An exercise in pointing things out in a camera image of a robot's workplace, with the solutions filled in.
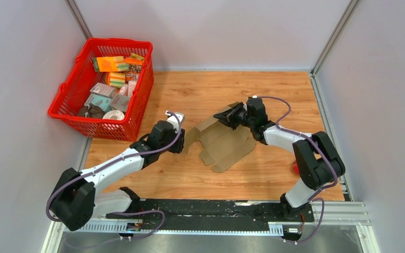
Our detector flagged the red apple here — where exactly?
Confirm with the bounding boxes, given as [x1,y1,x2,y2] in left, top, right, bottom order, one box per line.
[292,161,300,174]

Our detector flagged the striped sponge pack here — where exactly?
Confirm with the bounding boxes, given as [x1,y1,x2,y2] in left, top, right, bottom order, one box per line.
[104,72,126,89]

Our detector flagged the orange box in basket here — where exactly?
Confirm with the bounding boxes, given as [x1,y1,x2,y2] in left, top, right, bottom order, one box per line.
[92,56,129,72]

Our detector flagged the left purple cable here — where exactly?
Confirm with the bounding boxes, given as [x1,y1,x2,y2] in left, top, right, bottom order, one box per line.
[45,111,183,241]

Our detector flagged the brown cardboard box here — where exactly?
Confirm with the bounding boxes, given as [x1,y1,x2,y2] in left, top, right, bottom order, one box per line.
[182,116,256,173]

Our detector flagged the red plastic basket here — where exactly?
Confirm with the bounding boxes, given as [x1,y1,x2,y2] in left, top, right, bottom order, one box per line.
[48,38,154,141]

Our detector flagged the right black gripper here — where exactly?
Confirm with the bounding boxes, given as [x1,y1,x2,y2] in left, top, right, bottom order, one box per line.
[213,102,255,130]

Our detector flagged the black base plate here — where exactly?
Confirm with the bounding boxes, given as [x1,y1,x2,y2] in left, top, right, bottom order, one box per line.
[105,199,315,233]

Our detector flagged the grey pink box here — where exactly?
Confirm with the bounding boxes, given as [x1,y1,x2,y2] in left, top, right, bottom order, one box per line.
[110,93,130,113]

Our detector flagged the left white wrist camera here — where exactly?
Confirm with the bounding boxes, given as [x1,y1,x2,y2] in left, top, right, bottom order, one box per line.
[165,111,185,133]

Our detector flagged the white tape roll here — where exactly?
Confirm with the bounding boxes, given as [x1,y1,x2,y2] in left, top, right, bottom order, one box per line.
[103,110,125,121]

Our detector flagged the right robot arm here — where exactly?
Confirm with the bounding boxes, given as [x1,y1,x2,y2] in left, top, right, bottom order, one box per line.
[214,96,346,221]

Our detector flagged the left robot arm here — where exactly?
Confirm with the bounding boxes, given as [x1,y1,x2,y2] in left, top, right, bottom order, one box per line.
[45,114,185,231]

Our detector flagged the teal patterned box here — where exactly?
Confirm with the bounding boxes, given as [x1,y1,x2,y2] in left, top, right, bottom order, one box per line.
[84,93,112,112]

